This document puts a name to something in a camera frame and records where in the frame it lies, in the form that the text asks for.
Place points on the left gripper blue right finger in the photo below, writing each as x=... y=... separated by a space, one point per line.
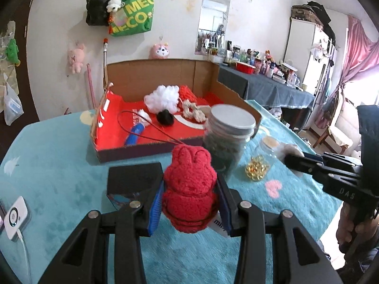
x=226 y=205

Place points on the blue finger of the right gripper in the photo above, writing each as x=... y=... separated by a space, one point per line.
x=297 y=164
x=313 y=159

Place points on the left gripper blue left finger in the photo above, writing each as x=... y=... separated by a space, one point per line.
x=155 y=209

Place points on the red knitted bunny plush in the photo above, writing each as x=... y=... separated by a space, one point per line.
x=189 y=200

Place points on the cream patterned scrunchie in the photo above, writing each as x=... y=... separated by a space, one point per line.
x=192 y=112

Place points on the black pompom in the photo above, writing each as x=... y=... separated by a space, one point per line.
x=165 y=118

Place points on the orange foam net sleeve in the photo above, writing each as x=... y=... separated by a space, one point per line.
x=185 y=93

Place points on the white mesh bath pouf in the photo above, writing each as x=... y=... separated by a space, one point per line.
x=163 y=98

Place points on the person's right hand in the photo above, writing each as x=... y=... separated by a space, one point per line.
x=368 y=230

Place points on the small glass jar gold beads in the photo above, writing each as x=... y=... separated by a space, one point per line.
x=261 y=162

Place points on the large glass jar metal lid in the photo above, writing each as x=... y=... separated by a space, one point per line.
x=228 y=129

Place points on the dark grey tablecloth table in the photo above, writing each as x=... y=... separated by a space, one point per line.
x=296 y=105

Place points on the red cardboard box tray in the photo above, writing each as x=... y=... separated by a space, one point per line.
x=130 y=81

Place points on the white refrigerator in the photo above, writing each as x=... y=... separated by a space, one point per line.
x=311 y=52

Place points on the teal fluffy blanket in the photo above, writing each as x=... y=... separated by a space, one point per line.
x=52 y=164

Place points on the pink curtain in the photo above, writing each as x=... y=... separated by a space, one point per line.
x=361 y=56

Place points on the red bowl on table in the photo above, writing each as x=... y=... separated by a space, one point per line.
x=245 y=68

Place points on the white charger device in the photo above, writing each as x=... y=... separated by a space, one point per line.
x=16 y=217

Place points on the pink fox plush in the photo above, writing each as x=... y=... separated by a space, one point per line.
x=159 y=52

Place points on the pink pig plush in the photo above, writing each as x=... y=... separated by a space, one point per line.
x=76 y=58

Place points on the clear plastic bag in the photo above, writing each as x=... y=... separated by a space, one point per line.
x=13 y=108

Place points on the green tote bag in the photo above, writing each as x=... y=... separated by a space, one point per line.
x=134 y=17

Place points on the small white plush toy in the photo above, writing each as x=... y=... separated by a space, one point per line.
x=114 y=5

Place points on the green plush on door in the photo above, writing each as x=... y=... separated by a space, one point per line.
x=12 y=52

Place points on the dark wooden door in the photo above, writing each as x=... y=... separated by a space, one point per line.
x=14 y=24

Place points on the wall mirror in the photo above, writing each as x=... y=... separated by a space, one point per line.
x=212 y=25

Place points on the black bag on wall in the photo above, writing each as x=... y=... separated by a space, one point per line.
x=97 y=14

